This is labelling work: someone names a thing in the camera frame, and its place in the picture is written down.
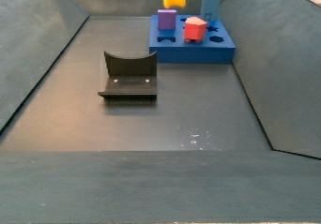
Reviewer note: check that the black fixture stand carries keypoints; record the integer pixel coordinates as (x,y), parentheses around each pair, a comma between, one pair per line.
(132,76)

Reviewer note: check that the light blue tall block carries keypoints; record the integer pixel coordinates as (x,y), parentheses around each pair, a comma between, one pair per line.
(209,10)

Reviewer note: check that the blue shape sorter base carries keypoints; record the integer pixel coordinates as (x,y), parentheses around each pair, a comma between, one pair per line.
(215,50)

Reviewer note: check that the purple rectangular block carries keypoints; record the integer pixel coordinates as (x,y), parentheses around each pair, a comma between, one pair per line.
(166,19)

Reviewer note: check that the red pentagon block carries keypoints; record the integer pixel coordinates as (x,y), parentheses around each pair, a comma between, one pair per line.
(196,29)

